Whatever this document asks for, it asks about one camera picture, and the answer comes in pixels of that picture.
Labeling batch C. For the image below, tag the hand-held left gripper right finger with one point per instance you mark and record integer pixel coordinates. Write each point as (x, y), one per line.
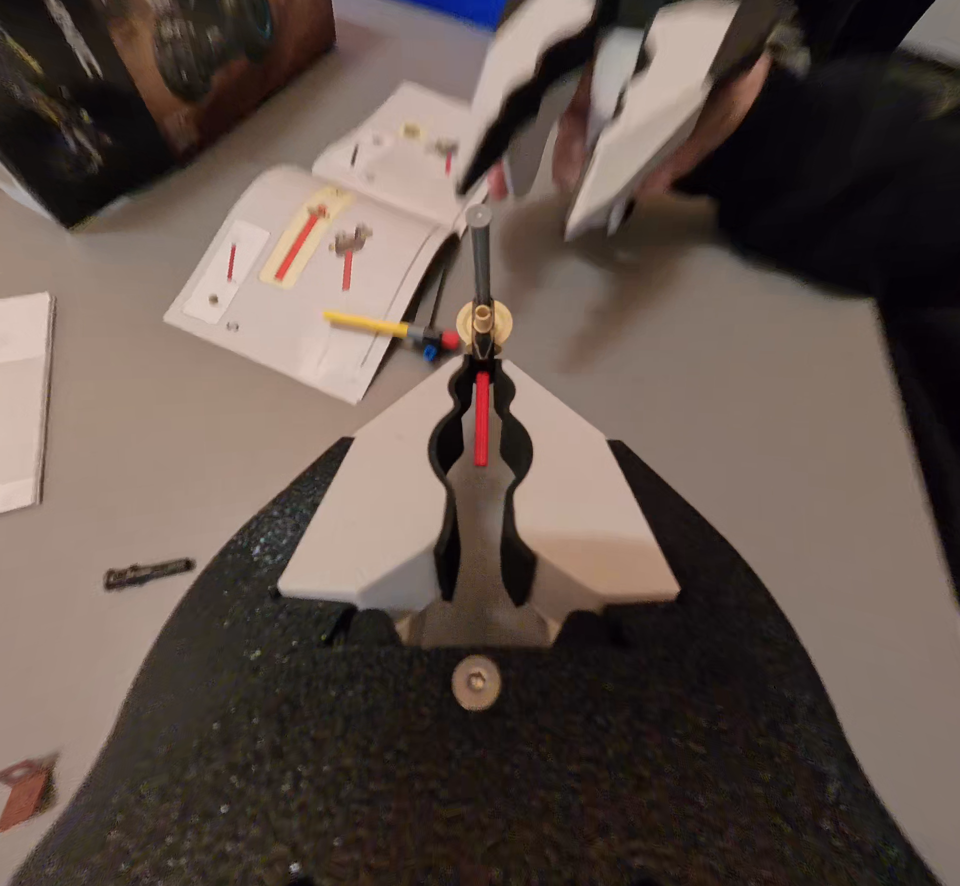
(600, 526)

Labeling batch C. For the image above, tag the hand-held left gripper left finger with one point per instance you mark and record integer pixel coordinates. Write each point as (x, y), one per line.
(352, 526)

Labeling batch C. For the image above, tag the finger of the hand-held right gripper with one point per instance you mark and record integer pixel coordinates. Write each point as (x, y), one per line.
(525, 38)
(675, 76)

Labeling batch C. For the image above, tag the gear and axle toy assembly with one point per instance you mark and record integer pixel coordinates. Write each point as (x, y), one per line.
(481, 421)

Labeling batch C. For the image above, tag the person's right forearm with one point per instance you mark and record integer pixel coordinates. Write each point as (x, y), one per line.
(825, 173)

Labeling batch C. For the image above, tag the dark toy set box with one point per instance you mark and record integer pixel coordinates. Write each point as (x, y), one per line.
(112, 38)

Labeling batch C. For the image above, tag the person's right hand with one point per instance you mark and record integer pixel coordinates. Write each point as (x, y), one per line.
(739, 106)

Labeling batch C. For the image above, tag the yellow axle toy subassembly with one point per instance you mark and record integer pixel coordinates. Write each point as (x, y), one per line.
(360, 321)

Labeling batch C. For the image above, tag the black toy pin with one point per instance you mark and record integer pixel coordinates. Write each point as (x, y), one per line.
(150, 573)

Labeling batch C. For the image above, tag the open instruction booklet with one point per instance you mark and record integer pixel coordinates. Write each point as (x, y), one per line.
(300, 316)

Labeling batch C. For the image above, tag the closed instruction booklet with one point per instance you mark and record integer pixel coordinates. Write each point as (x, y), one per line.
(22, 406)

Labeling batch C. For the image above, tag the brown toy piece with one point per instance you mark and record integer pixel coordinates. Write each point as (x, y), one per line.
(26, 796)

